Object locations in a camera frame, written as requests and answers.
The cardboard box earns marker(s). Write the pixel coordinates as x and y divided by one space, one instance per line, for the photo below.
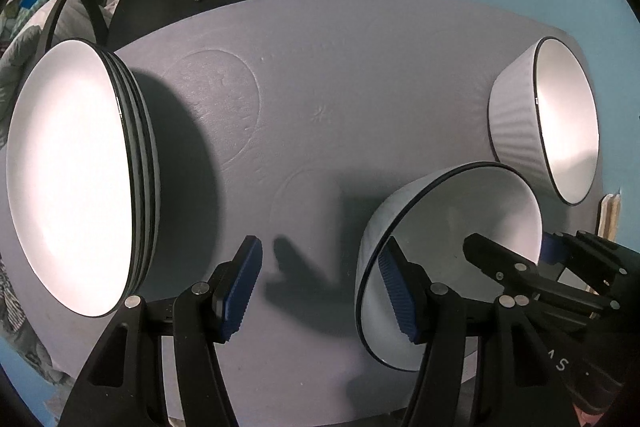
612 217

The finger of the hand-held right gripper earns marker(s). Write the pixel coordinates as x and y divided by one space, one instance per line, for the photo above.
552 248
500 264

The white plate with black rim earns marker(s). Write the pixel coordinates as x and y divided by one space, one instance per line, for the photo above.
141 167
65 177
154 167

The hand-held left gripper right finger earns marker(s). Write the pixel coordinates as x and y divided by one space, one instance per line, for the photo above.
397 292

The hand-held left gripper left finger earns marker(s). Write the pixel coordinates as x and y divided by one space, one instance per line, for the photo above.
242 287

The white ribbed bowl black rim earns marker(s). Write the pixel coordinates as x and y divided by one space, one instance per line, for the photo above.
450 217
565 122

